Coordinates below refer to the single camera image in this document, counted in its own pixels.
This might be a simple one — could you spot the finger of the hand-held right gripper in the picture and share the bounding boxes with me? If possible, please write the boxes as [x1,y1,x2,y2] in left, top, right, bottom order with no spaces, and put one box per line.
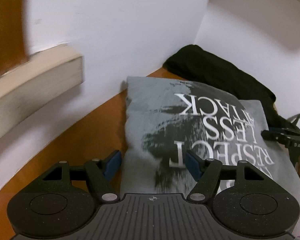
[261,129,291,146]
[268,127,300,136]

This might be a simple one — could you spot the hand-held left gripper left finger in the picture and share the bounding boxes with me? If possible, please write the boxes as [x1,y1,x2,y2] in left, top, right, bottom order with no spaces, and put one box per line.
[41,150,122,203]

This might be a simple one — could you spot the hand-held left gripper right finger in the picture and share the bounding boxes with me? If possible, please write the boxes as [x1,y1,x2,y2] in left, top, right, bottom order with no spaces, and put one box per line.
[185,150,264,202]

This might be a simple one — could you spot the grey printed t-shirt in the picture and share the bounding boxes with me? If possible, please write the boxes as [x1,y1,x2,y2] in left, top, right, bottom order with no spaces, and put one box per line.
[120,76,300,240]

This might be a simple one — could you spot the black knit cloth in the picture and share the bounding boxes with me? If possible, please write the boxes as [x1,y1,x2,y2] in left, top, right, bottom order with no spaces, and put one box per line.
[164,44,298,130]

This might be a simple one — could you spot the cream window sill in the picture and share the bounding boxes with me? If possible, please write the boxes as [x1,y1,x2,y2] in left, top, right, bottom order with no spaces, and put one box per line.
[0,44,85,147]

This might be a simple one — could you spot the wooden window frame post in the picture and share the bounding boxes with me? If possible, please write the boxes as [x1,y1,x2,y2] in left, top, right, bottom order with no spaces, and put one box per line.
[0,0,30,85]

